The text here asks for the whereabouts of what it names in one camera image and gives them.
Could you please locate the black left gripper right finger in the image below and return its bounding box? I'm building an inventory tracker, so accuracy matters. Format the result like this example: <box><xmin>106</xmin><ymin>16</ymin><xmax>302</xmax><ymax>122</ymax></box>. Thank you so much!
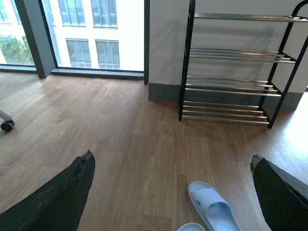
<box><xmin>250</xmin><ymin>154</ymin><xmax>308</xmax><ymax>231</ymax></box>

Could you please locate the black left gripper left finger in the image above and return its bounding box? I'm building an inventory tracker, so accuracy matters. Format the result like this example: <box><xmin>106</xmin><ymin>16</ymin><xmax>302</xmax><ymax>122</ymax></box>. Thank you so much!
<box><xmin>0</xmin><ymin>151</ymin><xmax>95</xmax><ymax>231</ymax></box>

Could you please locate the light blue slipper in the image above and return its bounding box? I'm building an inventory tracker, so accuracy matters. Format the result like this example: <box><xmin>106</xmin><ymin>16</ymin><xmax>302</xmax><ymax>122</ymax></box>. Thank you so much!
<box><xmin>188</xmin><ymin>181</ymin><xmax>241</xmax><ymax>231</ymax></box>
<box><xmin>177</xmin><ymin>222</ymin><xmax>205</xmax><ymax>231</ymax></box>

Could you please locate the black metal shoe rack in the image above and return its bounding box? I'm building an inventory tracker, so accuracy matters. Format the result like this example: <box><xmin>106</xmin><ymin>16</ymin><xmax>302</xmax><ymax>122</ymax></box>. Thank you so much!
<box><xmin>178</xmin><ymin>0</ymin><xmax>308</xmax><ymax>128</ymax></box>

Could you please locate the white office chair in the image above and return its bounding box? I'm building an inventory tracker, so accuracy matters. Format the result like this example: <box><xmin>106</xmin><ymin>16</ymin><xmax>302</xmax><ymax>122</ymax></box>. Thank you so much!
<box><xmin>0</xmin><ymin>109</ymin><xmax>15</xmax><ymax>132</ymax></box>

